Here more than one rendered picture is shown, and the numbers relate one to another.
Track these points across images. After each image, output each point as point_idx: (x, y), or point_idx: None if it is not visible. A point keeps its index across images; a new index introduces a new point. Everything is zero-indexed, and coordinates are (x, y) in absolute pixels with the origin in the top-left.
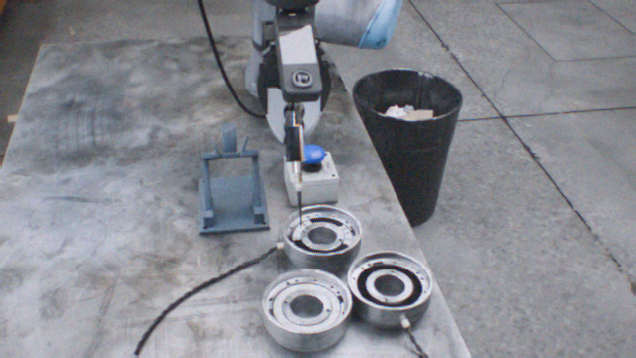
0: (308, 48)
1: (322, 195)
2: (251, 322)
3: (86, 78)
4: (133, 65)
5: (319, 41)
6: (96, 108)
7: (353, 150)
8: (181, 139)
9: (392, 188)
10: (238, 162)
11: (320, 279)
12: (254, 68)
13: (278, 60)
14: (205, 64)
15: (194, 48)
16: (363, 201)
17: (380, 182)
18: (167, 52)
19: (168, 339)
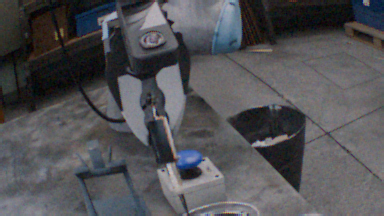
0: (154, 14)
1: (209, 198)
2: None
3: (10, 141)
4: (33, 128)
5: (166, 15)
6: (15, 159)
7: (232, 155)
8: (67, 173)
9: (279, 174)
10: (114, 186)
11: None
12: (113, 102)
13: (123, 34)
14: (76, 116)
15: (68, 107)
16: (253, 193)
17: (266, 173)
18: (52, 114)
19: None
